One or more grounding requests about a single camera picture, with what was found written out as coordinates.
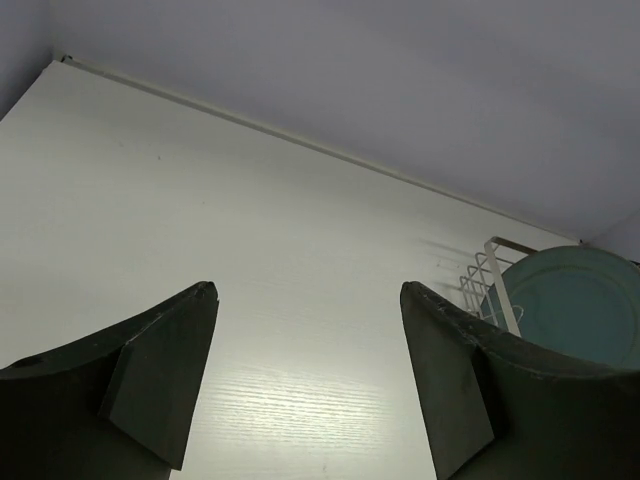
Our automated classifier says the plain teal plate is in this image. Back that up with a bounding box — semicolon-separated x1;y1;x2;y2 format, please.
501;246;639;370

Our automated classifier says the metal wire dish rack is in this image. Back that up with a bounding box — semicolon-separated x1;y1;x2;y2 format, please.
459;236;537;337

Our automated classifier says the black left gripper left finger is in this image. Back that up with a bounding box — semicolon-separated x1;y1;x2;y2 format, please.
1;281;219;479

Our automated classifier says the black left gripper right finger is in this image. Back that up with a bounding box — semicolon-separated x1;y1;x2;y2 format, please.
400;281;639;479

